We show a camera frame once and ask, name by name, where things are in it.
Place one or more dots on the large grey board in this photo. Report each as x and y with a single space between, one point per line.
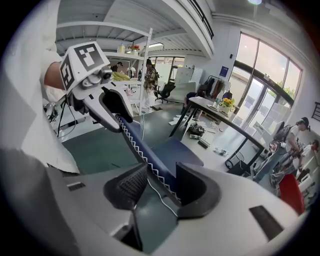
185 91

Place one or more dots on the small pink item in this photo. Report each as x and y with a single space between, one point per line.
129 92

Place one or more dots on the clothes rack with garments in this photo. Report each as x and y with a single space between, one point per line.
215 86

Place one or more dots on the black square waste bin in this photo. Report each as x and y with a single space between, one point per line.
240 170

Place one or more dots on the white flat sheets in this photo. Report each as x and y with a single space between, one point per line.
175 121

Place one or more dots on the person's left forearm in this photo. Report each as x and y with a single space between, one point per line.
53 75

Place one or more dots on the dark blue chair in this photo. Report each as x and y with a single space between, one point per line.
175 155

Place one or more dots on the white board panel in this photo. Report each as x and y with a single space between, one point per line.
188 128

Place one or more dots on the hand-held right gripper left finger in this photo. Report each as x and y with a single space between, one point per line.
125 185

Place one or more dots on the sunflower bouquet in pot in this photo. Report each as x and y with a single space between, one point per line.
226 102

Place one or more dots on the clear plastic water bottle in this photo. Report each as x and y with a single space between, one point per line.
222 151
194 136
218 101

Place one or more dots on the white flat box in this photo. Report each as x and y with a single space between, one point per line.
207 138

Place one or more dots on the blue wall poster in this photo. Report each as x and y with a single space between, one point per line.
224 71

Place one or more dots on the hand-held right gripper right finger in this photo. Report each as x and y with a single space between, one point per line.
225 200

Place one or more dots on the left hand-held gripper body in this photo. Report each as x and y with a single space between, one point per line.
85 57

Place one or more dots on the grey marble table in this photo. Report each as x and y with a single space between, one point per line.
236 125

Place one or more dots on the green cloth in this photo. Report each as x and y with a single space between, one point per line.
121 76

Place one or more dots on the potted orange flowers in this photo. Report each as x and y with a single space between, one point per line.
134 48

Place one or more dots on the black bag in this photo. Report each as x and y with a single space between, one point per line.
196 130

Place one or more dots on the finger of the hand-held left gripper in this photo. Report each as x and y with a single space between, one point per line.
112 100
105 120

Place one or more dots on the white locker cabinet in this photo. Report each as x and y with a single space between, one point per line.
183 75

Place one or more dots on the person's white shirt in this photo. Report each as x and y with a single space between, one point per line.
30 112

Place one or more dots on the glass entrance door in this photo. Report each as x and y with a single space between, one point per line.
260 95

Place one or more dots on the black office chair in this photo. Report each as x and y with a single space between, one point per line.
167 90

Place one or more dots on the white metal shelving unit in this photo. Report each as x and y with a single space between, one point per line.
120 56

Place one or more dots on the pale yellow container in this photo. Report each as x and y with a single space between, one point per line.
121 48

